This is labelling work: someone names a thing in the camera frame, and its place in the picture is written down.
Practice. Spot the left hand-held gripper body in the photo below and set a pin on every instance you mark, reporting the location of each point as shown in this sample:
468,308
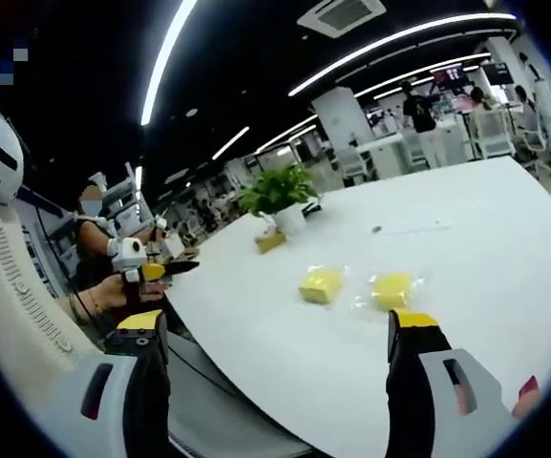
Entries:
124,253

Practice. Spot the dark yellow silicone block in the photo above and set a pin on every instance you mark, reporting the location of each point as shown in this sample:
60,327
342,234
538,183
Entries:
270,241

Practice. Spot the person's cream ribbed clothing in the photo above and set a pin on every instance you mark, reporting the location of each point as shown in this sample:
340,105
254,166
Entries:
7,286

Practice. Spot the ceiling air conditioner unit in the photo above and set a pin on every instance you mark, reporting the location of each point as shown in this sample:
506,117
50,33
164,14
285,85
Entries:
341,16

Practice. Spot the person's left hand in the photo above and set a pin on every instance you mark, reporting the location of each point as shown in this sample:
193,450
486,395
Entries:
112,292

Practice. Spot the white office chair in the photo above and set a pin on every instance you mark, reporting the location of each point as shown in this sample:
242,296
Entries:
535,150
353,164
493,133

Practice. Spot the ceiling light strip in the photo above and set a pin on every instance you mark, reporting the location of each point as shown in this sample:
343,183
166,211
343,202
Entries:
167,52
230,143
287,132
399,40
423,74

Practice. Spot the person's right hand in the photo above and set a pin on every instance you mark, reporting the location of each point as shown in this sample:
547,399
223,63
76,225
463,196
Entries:
527,398

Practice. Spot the wall screen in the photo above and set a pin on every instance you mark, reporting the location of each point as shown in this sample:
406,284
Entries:
448,78

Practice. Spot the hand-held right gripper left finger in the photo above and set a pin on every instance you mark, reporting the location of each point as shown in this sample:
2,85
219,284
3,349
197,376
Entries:
112,420

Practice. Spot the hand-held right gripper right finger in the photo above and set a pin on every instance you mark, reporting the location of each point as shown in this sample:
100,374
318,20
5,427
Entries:
413,381

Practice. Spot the green plant in white pot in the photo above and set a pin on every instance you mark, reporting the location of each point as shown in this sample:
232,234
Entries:
282,191

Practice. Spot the small black object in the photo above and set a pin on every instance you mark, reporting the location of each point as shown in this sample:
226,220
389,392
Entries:
313,208

